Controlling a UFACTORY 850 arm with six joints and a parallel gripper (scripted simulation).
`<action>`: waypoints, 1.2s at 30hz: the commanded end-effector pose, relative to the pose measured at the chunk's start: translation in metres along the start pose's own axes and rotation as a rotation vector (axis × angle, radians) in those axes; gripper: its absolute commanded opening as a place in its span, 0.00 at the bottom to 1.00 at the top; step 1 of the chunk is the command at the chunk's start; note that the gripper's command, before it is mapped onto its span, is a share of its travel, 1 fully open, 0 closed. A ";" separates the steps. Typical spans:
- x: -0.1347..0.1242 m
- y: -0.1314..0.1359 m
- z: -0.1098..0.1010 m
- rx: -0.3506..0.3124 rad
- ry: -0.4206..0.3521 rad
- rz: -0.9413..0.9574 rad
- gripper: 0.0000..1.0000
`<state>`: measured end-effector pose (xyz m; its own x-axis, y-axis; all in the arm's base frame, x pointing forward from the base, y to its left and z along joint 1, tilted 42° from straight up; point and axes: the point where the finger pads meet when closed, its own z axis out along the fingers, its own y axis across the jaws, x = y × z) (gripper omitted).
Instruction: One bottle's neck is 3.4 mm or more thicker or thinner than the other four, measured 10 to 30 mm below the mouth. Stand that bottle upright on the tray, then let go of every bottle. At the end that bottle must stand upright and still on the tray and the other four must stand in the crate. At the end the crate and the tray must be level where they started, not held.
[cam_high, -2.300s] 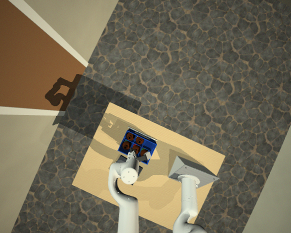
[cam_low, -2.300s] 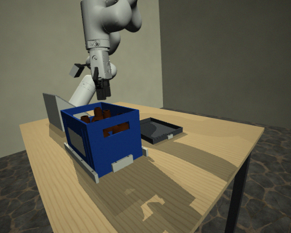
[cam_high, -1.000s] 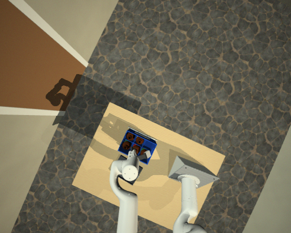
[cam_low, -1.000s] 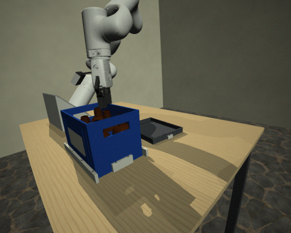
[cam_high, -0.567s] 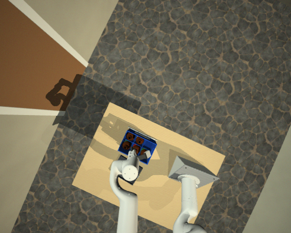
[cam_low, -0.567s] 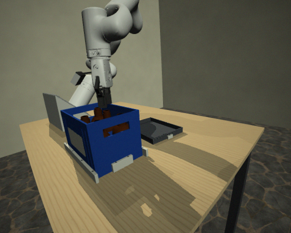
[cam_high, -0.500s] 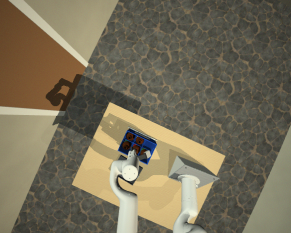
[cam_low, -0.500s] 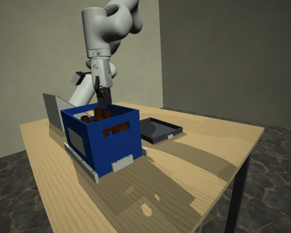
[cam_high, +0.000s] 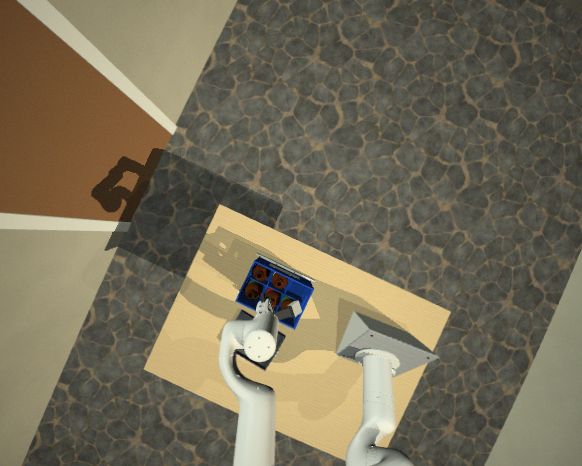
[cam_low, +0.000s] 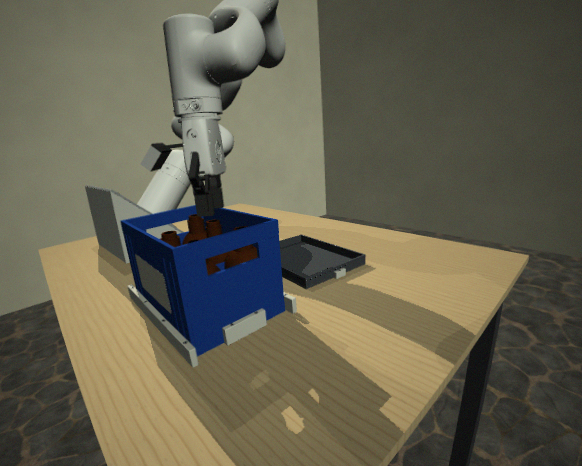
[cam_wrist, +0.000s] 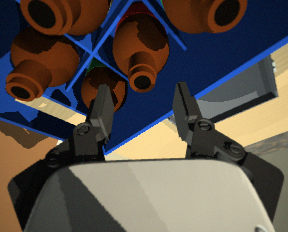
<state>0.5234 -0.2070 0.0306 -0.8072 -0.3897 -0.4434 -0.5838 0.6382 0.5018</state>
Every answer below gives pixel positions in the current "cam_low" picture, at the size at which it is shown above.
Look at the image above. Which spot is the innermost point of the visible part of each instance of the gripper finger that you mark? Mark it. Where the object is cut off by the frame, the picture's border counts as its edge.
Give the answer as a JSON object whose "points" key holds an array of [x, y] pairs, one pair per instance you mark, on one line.
{"points": [[203, 197], [215, 188]]}

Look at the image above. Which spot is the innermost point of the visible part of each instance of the brown bottle with red base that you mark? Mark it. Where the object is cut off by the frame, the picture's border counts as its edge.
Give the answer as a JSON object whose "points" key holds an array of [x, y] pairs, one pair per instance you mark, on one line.
{"points": [[213, 228]]}

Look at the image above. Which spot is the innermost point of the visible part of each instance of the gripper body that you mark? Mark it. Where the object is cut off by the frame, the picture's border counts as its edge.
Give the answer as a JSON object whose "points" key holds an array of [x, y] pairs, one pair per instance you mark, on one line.
{"points": [[202, 134]]}

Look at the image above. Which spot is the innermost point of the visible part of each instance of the dark blue crate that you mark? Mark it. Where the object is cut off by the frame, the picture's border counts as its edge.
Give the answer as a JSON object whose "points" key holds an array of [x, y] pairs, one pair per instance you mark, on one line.
{"points": [[175, 279]]}

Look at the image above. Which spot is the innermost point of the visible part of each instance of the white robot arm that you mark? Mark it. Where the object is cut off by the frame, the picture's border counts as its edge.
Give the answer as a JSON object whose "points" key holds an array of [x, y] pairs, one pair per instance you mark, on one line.
{"points": [[199, 62]]}

